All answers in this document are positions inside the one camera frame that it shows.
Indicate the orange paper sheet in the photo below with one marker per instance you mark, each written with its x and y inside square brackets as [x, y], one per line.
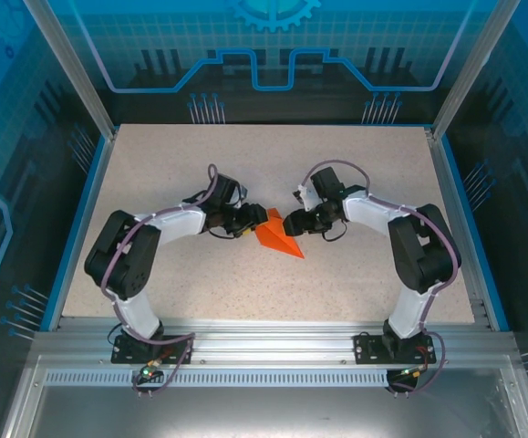
[275, 237]

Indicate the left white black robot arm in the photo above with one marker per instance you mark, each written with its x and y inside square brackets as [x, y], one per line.
[117, 260]

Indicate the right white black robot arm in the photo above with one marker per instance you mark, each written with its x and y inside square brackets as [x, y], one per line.
[423, 255]

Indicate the steel sheet panel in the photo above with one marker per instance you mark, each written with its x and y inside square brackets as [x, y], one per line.
[263, 413]

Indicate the blue table edge strip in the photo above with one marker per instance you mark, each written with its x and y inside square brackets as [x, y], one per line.
[80, 232]

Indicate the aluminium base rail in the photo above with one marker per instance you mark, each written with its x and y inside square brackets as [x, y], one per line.
[268, 347]

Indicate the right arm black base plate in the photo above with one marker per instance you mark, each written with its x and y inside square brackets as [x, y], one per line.
[365, 351]

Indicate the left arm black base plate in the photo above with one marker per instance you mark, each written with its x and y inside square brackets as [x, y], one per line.
[122, 353]

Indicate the aluminium side rail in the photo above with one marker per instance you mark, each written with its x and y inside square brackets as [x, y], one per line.
[479, 310]

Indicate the aluminium frame post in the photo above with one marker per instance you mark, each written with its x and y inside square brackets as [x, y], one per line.
[468, 68]
[76, 73]

